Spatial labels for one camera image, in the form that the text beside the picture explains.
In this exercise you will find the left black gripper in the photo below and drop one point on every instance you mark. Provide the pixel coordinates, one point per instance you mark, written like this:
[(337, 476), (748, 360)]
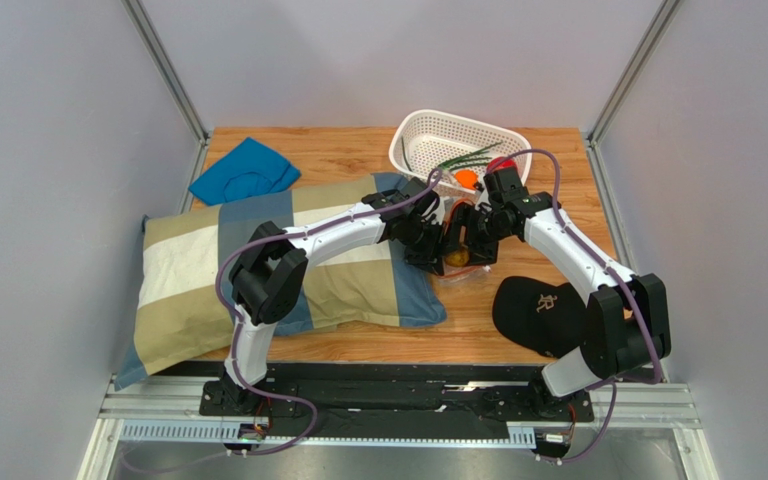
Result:
[(429, 258)]

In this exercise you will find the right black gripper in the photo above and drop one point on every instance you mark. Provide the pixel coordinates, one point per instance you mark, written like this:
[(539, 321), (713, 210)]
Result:
[(475, 246)]

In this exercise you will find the fake brown potato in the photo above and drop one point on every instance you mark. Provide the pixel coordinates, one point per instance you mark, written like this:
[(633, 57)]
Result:
[(457, 259)]

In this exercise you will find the clear orange zip bag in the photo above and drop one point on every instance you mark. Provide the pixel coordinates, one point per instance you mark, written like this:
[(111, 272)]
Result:
[(453, 275)]

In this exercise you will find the fake orange fruit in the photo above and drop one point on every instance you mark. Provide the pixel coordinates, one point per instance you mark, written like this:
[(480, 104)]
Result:
[(466, 178)]

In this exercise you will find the checked blue beige pillow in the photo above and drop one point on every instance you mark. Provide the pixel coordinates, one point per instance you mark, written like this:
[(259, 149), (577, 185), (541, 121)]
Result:
[(179, 316)]

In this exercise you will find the fake green onion stalk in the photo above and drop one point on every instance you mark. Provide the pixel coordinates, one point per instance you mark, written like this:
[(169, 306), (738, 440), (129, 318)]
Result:
[(447, 156)]

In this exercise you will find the fake red apple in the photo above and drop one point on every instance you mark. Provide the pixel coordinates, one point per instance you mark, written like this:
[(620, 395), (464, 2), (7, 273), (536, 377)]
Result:
[(501, 163)]

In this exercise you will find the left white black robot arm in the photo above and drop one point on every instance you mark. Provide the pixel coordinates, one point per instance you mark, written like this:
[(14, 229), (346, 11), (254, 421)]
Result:
[(259, 283)]

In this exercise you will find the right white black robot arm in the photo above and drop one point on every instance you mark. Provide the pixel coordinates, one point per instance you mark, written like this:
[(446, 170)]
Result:
[(626, 331)]

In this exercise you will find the white perforated plastic basket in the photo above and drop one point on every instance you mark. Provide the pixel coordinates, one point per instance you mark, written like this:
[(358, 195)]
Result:
[(463, 132)]

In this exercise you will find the black baseball cap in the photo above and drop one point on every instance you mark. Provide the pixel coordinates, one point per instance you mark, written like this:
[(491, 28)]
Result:
[(547, 319)]

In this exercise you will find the blue folded cloth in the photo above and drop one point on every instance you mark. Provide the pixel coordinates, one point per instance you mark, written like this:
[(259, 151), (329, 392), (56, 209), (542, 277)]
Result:
[(250, 169)]

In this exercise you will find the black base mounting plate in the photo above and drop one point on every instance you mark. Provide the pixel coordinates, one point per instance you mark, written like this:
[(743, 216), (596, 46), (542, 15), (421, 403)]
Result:
[(387, 400)]

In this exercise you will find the right aluminium frame post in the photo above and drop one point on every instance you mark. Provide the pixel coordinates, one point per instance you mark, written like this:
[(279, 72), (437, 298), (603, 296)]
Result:
[(659, 24)]

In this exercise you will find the aluminium frame post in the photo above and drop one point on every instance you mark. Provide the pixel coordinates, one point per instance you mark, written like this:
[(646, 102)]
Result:
[(150, 37), (659, 24)]

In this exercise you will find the left aluminium frame post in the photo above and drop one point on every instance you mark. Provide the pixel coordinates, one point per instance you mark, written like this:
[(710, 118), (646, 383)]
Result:
[(150, 37)]

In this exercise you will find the aluminium slotted rail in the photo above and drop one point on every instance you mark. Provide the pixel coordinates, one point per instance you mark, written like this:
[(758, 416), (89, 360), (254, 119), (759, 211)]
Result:
[(220, 432)]

